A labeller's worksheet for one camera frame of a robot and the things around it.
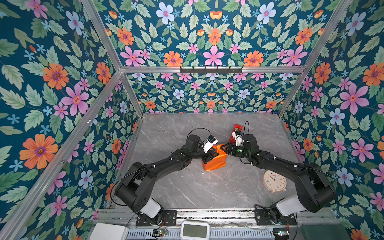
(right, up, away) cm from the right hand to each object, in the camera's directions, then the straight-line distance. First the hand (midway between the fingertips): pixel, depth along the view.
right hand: (223, 146), depth 87 cm
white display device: (-16, -36, -19) cm, 44 cm away
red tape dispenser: (+12, +12, +16) cm, 23 cm away
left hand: (-3, -1, -6) cm, 7 cm away
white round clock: (+29, -19, -4) cm, 35 cm away
